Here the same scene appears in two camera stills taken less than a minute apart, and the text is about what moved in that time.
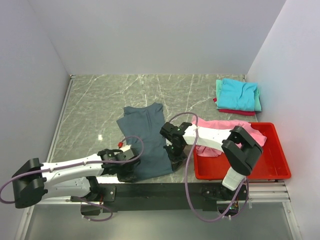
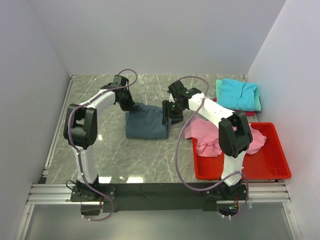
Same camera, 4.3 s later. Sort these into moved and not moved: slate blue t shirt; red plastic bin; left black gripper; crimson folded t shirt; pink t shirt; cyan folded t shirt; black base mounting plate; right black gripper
Moved: right black gripper; slate blue t shirt; left black gripper
Not moved: black base mounting plate; pink t shirt; cyan folded t shirt; red plastic bin; crimson folded t shirt
